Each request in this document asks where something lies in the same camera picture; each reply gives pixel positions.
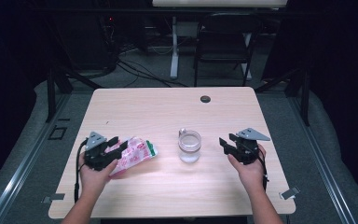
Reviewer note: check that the person's left hand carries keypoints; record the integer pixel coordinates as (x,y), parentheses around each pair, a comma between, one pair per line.
(93,180)

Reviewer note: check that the person's right hand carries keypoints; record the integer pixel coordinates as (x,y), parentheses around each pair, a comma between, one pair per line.
(251,175)

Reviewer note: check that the clear glass jar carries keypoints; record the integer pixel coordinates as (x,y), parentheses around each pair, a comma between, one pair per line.
(189,146)

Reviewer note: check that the metal floor rail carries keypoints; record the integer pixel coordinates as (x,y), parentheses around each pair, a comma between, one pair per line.
(326,174)
(15,183)

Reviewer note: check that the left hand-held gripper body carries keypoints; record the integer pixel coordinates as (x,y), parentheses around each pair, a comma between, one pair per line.
(96,155)

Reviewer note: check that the grey metal table clip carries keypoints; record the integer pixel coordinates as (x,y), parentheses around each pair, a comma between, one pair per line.
(54,197)
(289,193)

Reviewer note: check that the black folding chair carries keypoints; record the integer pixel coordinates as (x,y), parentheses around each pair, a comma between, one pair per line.
(223,46)

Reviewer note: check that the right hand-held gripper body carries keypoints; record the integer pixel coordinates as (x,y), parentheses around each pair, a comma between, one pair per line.
(245,151)

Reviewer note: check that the white desk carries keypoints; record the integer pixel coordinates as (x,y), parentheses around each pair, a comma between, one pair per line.
(174,46)

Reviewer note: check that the black metal stand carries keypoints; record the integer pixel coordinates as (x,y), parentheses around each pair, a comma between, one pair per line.
(305,93)
(51,90)

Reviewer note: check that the clear pink-printed plastic bag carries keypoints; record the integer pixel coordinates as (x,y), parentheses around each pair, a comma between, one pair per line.
(136,152)

